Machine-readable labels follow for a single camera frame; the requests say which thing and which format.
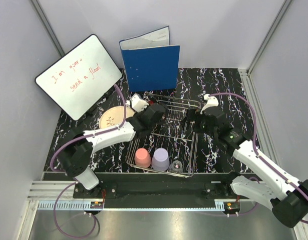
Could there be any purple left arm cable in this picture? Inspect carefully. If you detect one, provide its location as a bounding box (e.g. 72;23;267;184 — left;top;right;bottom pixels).
50;84;134;172

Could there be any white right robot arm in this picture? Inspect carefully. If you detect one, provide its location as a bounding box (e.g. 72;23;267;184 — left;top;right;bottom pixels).
183;106;308;228

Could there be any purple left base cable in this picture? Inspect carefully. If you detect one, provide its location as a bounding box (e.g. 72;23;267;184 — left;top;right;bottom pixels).
53;182;101;238

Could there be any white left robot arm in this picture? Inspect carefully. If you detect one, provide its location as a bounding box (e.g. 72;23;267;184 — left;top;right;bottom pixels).
55;102;167;198

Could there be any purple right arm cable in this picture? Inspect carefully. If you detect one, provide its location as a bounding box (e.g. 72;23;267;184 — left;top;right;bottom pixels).
210;92;308;224

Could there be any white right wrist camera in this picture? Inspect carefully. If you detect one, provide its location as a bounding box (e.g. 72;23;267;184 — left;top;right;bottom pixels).
200;94;219;115

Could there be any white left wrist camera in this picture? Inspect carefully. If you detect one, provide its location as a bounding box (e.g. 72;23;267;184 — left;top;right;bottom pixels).
126;93;149;113

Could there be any cream and pink plate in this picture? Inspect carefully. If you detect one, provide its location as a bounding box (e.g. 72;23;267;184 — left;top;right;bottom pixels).
99;106;125;129

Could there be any pink cup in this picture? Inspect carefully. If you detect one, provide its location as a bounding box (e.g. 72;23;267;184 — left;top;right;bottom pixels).
134;148;151;168

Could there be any lilac cup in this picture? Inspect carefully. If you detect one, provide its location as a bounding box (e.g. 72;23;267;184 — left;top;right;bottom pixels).
151;148;170;171

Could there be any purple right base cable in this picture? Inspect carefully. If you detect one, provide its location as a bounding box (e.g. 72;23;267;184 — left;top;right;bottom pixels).
227;177;264;217

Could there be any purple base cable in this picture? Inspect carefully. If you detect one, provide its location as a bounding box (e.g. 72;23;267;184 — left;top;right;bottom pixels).
53;182;101;238
227;177;264;217

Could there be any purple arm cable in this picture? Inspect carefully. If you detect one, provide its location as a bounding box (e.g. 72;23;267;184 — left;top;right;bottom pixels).
50;84;134;172
210;92;308;224

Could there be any clear glass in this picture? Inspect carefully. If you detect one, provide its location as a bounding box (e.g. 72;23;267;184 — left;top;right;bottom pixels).
168;160;183;175

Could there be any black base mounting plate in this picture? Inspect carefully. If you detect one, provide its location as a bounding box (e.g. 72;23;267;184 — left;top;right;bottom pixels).
73;172;237;210

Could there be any whiteboard with red writing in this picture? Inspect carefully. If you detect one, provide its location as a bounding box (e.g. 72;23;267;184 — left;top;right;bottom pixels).
35;34;122;121

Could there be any blue ring binder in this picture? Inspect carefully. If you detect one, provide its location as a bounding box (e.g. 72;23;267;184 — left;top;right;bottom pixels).
119;26;180;92

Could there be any wire dish rack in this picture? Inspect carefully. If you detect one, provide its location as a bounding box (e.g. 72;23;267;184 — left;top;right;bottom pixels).
126;93;201;178

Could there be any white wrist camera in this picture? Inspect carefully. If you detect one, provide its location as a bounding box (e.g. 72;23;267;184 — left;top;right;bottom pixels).
200;94;219;115
126;93;149;113

